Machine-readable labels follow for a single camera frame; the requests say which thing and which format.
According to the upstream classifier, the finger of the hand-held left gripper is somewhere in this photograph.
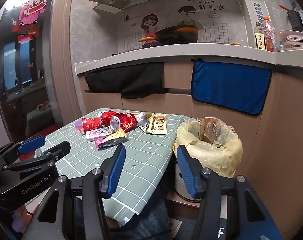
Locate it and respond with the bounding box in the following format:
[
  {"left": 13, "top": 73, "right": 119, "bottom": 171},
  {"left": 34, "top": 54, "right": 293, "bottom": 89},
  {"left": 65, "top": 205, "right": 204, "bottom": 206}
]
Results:
[
  {"left": 0, "top": 136, "right": 46, "bottom": 166},
  {"left": 0, "top": 141, "right": 71, "bottom": 183}
]

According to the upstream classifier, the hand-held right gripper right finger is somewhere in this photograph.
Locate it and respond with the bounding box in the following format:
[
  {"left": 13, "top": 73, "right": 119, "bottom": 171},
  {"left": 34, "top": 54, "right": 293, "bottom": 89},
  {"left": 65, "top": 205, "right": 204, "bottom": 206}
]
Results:
[{"left": 176, "top": 144, "right": 283, "bottom": 240}]

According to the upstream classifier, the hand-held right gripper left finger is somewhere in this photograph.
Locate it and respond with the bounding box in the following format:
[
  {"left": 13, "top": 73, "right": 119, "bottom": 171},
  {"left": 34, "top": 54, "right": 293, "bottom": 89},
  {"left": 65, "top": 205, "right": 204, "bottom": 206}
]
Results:
[{"left": 21, "top": 144, "right": 127, "bottom": 240}]

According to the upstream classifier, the white trash bin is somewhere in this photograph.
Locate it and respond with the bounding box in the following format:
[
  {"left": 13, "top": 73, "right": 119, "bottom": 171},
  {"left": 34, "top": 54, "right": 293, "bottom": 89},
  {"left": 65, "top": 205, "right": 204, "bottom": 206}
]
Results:
[{"left": 175, "top": 162, "right": 202, "bottom": 202}]

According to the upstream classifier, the yellow snack wrapper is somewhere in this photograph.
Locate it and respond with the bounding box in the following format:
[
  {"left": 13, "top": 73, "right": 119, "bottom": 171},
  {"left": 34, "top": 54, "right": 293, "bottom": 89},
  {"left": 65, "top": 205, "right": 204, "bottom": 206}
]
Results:
[{"left": 101, "top": 128, "right": 127, "bottom": 143}]

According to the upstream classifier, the red paper cup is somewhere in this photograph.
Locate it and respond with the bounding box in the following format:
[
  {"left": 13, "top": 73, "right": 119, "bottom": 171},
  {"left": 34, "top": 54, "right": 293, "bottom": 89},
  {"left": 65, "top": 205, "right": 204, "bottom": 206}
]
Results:
[{"left": 82, "top": 117, "right": 102, "bottom": 133}]

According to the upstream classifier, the pink white snack wrapper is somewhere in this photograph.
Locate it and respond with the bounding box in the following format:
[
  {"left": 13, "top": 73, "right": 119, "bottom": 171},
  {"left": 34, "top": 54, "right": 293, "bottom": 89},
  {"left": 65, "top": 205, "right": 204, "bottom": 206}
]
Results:
[{"left": 85, "top": 127, "right": 113, "bottom": 142}]

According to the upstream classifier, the red drink can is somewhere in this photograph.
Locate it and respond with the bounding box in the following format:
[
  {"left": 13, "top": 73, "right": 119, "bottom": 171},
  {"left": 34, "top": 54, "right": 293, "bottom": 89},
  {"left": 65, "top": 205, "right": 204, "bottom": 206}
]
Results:
[{"left": 110, "top": 113, "right": 137, "bottom": 133}]

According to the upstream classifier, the red foil wrapper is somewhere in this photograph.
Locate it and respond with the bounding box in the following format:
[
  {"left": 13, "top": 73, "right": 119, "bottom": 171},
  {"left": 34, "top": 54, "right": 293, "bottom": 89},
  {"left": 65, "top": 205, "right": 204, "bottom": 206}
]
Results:
[{"left": 99, "top": 110, "right": 117, "bottom": 127}]

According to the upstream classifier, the beige printed snack packet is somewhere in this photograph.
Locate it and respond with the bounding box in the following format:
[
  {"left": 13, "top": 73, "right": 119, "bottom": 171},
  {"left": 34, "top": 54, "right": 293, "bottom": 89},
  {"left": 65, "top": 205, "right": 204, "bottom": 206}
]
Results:
[{"left": 141, "top": 113, "right": 168, "bottom": 135}]

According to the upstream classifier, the silver foil wrapper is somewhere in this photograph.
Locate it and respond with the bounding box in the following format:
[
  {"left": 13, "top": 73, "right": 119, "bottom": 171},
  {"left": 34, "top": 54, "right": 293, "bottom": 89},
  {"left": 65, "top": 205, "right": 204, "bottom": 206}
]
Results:
[{"left": 136, "top": 112, "right": 152, "bottom": 128}]

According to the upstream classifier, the person's left hand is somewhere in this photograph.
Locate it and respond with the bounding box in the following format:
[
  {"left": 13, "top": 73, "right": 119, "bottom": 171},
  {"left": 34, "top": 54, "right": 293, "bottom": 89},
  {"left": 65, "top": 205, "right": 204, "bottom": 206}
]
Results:
[{"left": 12, "top": 204, "right": 29, "bottom": 232}]

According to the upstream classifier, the green checked tablecloth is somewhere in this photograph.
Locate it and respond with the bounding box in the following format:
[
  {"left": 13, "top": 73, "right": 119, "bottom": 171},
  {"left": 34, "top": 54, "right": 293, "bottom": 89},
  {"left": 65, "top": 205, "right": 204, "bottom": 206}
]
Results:
[{"left": 34, "top": 108, "right": 194, "bottom": 227}]

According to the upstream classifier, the brown wooden platform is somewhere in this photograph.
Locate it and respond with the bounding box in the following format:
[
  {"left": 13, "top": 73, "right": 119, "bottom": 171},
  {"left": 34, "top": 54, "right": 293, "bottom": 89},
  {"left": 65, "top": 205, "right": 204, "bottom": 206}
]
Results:
[{"left": 167, "top": 192, "right": 202, "bottom": 215}]

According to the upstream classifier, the clear brown plastic wrapper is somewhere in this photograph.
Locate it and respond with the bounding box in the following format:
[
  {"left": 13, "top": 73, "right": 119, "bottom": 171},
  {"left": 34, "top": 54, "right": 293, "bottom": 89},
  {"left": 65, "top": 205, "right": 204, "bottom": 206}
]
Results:
[{"left": 200, "top": 117, "right": 228, "bottom": 145}]

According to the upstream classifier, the person's blue jeans leg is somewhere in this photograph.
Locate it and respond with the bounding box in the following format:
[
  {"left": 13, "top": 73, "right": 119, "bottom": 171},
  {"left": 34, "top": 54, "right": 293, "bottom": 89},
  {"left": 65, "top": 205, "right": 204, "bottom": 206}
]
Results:
[{"left": 74, "top": 195, "right": 172, "bottom": 240}]

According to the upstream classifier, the glass door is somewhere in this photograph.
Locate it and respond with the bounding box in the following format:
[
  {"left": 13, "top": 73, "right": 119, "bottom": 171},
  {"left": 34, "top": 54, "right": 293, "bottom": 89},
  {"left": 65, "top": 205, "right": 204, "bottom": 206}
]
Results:
[{"left": 0, "top": 0, "right": 64, "bottom": 143}]

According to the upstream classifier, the black cloth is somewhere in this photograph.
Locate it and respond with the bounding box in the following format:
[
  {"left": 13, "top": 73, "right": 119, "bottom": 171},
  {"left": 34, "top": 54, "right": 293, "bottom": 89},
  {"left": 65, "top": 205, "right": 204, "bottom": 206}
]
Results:
[{"left": 85, "top": 62, "right": 167, "bottom": 99}]

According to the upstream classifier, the blue towel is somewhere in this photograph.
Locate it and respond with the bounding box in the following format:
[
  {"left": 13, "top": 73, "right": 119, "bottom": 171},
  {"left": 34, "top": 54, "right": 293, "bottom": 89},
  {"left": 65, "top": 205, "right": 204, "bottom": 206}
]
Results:
[{"left": 191, "top": 58, "right": 272, "bottom": 116}]

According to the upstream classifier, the grey stone kitchen countertop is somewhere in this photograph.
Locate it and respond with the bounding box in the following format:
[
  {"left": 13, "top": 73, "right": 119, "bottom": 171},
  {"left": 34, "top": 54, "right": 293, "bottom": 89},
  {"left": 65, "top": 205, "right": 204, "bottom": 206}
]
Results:
[{"left": 75, "top": 42, "right": 303, "bottom": 76}]

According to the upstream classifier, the festive door sticker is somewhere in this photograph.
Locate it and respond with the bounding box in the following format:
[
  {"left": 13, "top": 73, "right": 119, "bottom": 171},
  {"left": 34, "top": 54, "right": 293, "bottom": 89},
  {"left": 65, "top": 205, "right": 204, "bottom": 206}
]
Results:
[{"left": 11, "top": 0, "right": 54, "bottom": 45}]

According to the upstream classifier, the dark sauce bottle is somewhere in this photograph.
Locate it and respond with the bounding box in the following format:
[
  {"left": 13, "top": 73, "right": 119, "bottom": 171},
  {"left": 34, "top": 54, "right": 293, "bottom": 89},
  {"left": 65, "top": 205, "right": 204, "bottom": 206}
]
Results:
[{"left": 254, "top": 22, "right": 267, "bottom": 50}]

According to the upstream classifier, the orange-capped plastic bottle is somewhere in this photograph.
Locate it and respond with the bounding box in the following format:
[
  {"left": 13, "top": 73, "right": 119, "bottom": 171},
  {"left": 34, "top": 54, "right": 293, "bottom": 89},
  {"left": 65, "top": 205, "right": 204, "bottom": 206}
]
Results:
[{"left": 263, "top": 17, "right": 279, "bottom": 53}]

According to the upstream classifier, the pink dish basket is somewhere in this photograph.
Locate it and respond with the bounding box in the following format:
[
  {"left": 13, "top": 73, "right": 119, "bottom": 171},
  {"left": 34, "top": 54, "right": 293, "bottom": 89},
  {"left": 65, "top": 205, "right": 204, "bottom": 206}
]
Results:
[{"left": 279, "top": 30, "right": 303, "bottom": 50}]

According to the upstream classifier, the white vent panel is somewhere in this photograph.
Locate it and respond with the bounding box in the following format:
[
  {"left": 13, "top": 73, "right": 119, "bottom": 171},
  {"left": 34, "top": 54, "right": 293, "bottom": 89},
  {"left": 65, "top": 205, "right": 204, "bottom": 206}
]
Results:
[{"left": 238, "top": 0, "right": 265, "bottom": 48}]

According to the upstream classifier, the black utensil holder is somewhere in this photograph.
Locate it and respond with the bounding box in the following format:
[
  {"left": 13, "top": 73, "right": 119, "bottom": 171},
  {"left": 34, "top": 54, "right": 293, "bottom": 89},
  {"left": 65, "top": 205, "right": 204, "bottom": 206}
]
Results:
[{"left": 287, "top": 9, "right": 303, "bottom": 33}]

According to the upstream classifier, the black wok yellow handle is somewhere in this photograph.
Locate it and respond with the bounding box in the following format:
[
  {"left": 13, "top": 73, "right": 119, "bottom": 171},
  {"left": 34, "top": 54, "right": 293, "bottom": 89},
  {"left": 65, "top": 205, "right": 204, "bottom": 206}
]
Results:
[{"left": 138, "top": 25, "right": 199, "bottom": 46}]

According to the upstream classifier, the cartoon couple wall sticker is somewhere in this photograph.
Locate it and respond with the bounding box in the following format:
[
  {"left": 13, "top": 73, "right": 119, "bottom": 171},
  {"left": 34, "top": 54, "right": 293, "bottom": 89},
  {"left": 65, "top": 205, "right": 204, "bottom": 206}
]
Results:
[{"left": 115, "top": 0, "right": 247, "bottom": 53}]

